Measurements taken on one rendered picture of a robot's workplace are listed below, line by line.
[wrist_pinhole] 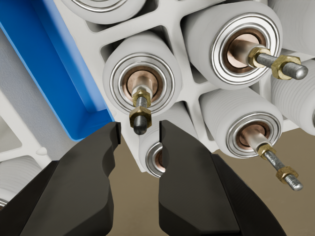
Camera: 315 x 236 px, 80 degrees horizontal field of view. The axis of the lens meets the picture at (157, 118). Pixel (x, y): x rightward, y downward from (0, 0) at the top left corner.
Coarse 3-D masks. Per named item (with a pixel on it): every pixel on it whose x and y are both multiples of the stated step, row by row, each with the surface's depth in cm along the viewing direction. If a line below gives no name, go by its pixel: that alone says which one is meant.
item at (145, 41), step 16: (144, 32) 30; (128, 48) 20; (144, 48) 20; (160, 48) 21; (112, 64) 21; (176, 64) 22; (176, 80) 22; (176, 96) 23; (128, 112) 24; (160, 112) 24
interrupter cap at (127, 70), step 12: (120, 60) 20; (132, 60) 20; (144, 60) 21; (156, 60) 21; (120, 72) 21; (132, 72) 21; (144, 72) 21; (156, 72) 21; (168, 72) 21; (120, 84) 22; (132, 84) 22; (156, 84) 22; (168, 84) 22; (120, 96) 22; (156, 96) 23; (168, 96) 23; (132, 108) 23; (156, 108) 23
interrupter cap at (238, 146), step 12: (240, 120) 25; (252, 120) 25; (264, 120) 25; (276, 120) 25; (228, 132) 25; (240, 132) 26; (264, 132) 26; (276, 132) 26; (228, 144) 26; (240, 144) 27; (240, 156) 28; (252, 156) 28
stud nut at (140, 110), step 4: (136, 108) 15; (140, 108) 15; (144, 108) 15; (132, 112) 15; (136, 112) 14; (140, 112) 14; (144, 112) 14; (148, 112) 15; (132, 116) 14; (136, 116) 14; (144, 116) 14; (148, 116) 14; (132, 120) 15; (148, 120) 15; (132, 124) 15; (148, 124) 15
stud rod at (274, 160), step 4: (268, 152) 22; (272, 152) 22; (268, 156) 22; (272, 156) 22; (276, 156) 22; (268, 160) 22; (272, 160) 21; (276, 160) 21; (272, 164) 21; (276, 164) 21; (280, 164) 21; (276, 168) 21; (280, 168) 20; (288, 176) 19; (292, 176) 19; (288, 180) 19; (292, 180) 19; (296, 180) 19; (292, 184) 18; (296, 184) 18; (300, 184) 18; (292, 188) 18; (296, 188) 18; (300, 188) 18
